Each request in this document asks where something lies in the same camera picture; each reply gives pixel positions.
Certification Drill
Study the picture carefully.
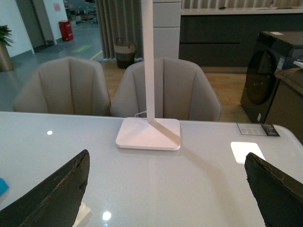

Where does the black front-load washing machine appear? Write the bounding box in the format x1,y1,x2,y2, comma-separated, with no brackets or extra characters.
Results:
241,31,303,123

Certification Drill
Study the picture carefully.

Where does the white desk lamp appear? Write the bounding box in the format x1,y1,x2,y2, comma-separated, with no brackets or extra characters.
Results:
116,0,181,151

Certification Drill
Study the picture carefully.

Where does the dark kitchen counter cabinet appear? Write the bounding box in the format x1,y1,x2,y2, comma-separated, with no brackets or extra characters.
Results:
179,7,303,67

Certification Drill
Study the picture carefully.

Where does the dark label card on table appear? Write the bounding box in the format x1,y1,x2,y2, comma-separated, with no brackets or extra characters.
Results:
237,123,280,137

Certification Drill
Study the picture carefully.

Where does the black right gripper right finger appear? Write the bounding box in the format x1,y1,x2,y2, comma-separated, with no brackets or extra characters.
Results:
244,153,303,227

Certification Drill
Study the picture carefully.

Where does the blue three-stud toy block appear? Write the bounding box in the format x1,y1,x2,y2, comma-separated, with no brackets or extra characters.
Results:
0,178,9,196

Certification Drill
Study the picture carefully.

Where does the white pillar cabinet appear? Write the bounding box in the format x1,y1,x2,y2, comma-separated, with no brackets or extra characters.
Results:
153,0,182,59

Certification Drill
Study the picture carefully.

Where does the beige chair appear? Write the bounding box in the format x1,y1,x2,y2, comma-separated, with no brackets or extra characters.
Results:
13,57,111,116
110,57,222,122

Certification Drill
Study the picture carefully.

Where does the beige chair on left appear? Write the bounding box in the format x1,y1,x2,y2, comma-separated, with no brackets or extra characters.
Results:
13,57,111,116

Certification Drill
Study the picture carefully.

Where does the beige chair on right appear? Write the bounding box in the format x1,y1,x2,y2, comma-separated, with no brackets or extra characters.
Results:
110,57,222,122

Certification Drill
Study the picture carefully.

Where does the beige pleated curtain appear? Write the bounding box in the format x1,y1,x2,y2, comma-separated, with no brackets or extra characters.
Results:
95,0,143,59

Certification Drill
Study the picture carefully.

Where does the potted green plant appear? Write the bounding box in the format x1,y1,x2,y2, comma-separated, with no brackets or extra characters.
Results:
0,25,13,72

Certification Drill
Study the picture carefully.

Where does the white studded base plate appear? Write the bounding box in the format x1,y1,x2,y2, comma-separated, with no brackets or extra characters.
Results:
73,202,91,227

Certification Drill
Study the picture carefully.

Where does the woven laundry basket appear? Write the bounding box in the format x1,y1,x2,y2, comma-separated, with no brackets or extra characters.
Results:
114,37,136,69

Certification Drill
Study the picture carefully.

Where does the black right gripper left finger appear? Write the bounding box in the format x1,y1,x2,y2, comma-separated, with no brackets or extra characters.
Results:
0,149,90,227

